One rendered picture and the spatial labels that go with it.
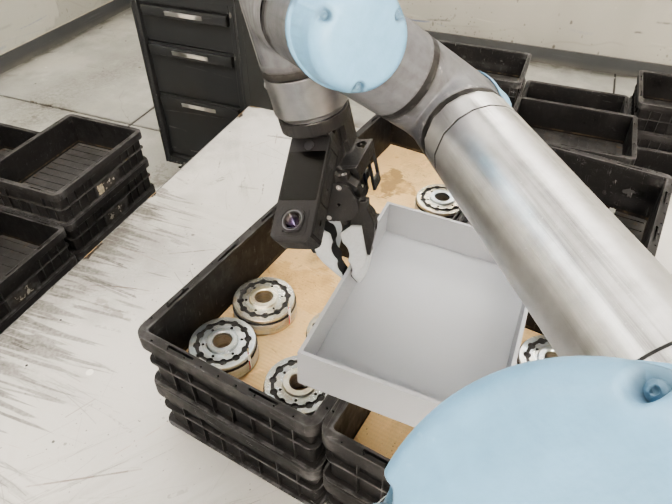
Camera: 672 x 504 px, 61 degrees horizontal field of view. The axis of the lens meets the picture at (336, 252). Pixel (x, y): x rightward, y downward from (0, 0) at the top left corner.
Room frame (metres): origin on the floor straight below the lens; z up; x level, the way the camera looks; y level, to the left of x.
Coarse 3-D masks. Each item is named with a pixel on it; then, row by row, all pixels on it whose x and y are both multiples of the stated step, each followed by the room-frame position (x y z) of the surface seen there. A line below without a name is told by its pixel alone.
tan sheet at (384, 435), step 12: (528, 336) 0.60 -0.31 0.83; (372, 420) 0.45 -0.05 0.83; (384, 420) 0.45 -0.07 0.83; (360, 432) 0.43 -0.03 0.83; (372, 432) 0.43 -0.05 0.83; (384, 432) 0.43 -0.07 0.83; (396, 432) 0.43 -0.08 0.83; (408, 432) 0.43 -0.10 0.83; (372, 444) 0.41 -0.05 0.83; (384, 444) 0.41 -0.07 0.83; (396, 444) 0.41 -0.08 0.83
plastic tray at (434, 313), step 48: (384, 240) 0.58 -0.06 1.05; (432, 240) 0.58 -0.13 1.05; (480, 240) 0.55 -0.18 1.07; (336, 288) 0.44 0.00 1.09; (384, 288) 0.49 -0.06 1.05; (432, 288) 0.49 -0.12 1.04; (480, 288) 0.50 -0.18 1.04; (336, 336) 0.42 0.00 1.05; (384, 336) 0.42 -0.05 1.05; (432, 336) 0.42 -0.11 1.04; (480, 336) 0.42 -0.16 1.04; (336, 384) 0.34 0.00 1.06; (384, 384) 0.32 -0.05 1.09; (432, 384) 0.36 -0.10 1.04
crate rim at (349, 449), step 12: (336, 408) 0.40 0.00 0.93; (324, 420) 0.38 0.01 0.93; (336, 420) 0.38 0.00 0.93; (324, 432) 0.37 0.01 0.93; (336, 432) 0.37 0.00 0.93; (324, 444) 0.36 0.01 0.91; (336, 444) 0.35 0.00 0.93; (348, 444) 0.35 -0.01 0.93; (360, 444) 0.35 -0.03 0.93; (348, 456) 0.35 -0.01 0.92; (360, 456) 0.34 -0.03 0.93; (372, 456) 0.34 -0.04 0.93; (384, 456) 0.34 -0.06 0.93; (372, 468) 0.33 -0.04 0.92; (384, 468) 0.32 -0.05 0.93; (384, 480) 0.32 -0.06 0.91
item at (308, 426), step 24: (264, 216) 0.78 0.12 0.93; (240, 240) 0.72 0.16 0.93; (216, 264) 0.66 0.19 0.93; (192, 288) 0.61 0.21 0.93; (168, 312) 0.56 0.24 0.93; (144, 336) 0.52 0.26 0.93; (168, 360) 0.49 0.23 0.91; (192, 360) 0.47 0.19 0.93; (216, 384) 0.45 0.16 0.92; (240, 384) 0.44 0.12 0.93; (264, 408) 0.41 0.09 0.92; (288, 408) 0.40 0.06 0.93; (312, 432) 0.38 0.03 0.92
